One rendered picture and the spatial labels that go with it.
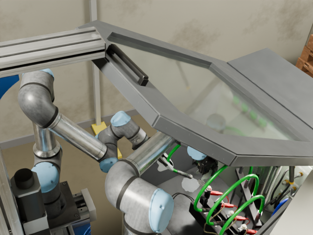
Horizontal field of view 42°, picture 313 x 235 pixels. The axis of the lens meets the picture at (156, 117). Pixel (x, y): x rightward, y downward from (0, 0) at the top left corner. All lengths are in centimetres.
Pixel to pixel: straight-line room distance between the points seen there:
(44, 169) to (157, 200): 71
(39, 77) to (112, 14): 172
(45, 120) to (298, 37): 344
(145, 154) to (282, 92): 79
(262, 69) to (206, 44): 182
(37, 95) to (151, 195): 56
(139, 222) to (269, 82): 100
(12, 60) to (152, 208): 55
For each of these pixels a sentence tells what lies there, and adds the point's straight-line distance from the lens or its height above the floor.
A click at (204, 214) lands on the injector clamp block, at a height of 98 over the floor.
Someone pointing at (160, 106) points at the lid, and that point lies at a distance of 99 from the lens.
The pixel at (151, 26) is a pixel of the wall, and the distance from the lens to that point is 338.
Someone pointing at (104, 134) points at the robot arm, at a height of 137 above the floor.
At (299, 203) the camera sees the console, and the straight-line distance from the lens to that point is 160.
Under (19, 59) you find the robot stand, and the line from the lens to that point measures 103.
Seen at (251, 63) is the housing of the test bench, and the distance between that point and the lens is 204.
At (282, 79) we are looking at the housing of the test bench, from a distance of 198.
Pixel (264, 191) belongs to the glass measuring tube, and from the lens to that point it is 203.
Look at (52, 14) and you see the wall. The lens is 305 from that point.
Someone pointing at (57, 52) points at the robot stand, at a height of 203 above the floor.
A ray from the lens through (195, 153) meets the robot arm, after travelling 149.
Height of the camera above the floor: 259
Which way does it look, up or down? 42 degrees down
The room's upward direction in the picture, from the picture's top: 5 degrees clockwise
